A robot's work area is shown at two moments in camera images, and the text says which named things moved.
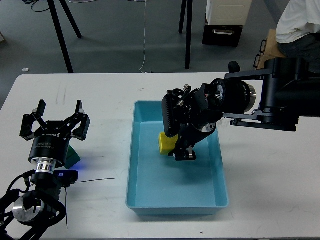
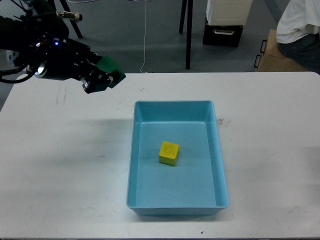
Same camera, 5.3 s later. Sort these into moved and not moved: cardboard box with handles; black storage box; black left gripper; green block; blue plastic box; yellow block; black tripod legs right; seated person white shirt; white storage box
Moved: black left gripper; yellow block; green block
Not moved: cardboard box with handles; white storage box; seated person white shirt; black tripod legs right; black storage box; blue plastic box
